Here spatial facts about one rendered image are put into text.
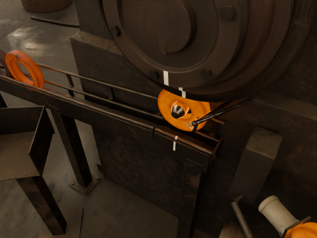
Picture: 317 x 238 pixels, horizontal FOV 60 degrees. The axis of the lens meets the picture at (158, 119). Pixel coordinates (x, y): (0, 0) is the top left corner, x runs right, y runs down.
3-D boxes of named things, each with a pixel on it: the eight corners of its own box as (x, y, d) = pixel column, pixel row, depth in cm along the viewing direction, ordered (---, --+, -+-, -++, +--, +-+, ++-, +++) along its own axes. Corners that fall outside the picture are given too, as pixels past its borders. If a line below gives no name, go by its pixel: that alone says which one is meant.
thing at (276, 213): (273, 205, 76) (278, 191, 72) (298, 233, 70) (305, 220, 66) (255, 213, 74) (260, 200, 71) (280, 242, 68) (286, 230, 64)
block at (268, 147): (238, 171, 93) (255, 121, 76) (262, 181, 90) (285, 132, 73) (227, 195, 86) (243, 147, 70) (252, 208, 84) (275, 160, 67)
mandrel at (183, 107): (210, 82, 83) (202, 90, 87) (199, 73, 83) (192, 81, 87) (185, 116, 73) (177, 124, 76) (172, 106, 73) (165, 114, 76)
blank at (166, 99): (153, 89, 82) (147, 95, 80) (193, 73, 71) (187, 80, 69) (179, 128, 87) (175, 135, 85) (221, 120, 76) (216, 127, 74)
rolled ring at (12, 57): (-2, 58, 115) (5, 55, 117) (27, 95, 123) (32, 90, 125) (15, 47, 103) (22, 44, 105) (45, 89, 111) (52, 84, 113)
